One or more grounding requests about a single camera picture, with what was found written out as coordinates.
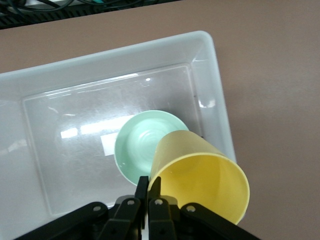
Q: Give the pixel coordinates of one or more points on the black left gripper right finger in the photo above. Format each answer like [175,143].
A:
[162,220]

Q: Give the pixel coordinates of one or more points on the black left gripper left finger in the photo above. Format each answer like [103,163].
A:
[125,217]

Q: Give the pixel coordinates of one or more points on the yellow plastic cup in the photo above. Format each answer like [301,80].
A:
[200,175]

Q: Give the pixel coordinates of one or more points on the clear plastic box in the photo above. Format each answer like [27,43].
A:
[75,112]

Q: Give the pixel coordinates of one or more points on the mint green bowl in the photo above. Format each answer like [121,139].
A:
[140,145]

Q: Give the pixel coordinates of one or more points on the brown table cover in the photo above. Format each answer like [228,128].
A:
[275,75]

